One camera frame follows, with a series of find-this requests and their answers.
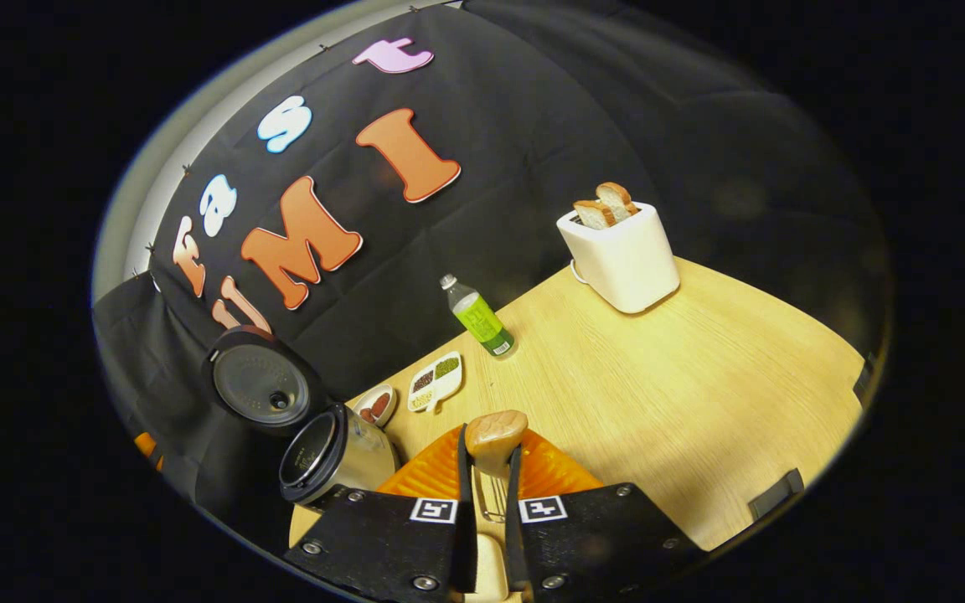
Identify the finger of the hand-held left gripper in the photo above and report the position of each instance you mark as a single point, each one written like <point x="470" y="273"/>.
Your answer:
<point x="147" y="444"/>

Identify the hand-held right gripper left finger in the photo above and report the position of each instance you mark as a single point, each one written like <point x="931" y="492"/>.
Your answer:
<point x="467" y="544"/>

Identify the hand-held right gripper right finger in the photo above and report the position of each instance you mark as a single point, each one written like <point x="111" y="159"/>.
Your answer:
<point x="514" y="544"/>

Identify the wooden spoon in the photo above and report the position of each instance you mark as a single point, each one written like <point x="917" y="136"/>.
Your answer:
<point x="495" y="435"/>

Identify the black silver rice cooker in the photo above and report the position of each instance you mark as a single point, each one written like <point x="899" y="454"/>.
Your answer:
<point x="348" y="456"/>

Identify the white divided grain dish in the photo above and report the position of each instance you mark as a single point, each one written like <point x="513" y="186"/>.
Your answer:
<point x="436" y="381"/>

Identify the small dish of red beans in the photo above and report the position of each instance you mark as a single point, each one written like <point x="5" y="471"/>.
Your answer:
<point x="376" y="404"/>

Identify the green label plastic bottle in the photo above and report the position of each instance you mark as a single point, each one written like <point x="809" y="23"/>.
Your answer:
<point x="480" y="318"/>

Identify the white toaster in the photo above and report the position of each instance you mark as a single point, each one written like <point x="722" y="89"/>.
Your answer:
<point x="625" y="255"/>

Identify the bread slice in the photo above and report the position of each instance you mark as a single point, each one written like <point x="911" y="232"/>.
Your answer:
<point x="616" y="197"/>
<point x="593" y="213"/>

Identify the black backdrop cloth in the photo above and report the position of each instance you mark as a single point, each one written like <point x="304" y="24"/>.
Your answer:
<point x="533" y="167"/>

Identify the black table edge bracket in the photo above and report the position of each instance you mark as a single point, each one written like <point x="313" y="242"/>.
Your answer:
<point x="864" y="381"/>
<point x="776" y="494"/>

